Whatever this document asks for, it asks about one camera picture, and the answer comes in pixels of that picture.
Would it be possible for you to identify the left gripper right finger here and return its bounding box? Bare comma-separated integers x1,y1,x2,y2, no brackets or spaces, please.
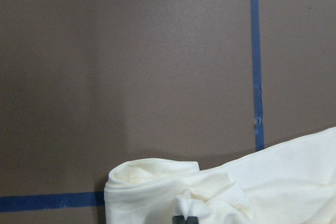
186,216,198,224

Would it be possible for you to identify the cream long-sleeve cat shirt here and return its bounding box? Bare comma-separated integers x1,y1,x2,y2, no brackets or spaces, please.
104,128,335,223

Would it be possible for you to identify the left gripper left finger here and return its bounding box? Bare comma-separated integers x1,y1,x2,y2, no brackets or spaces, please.
172,215,186,224

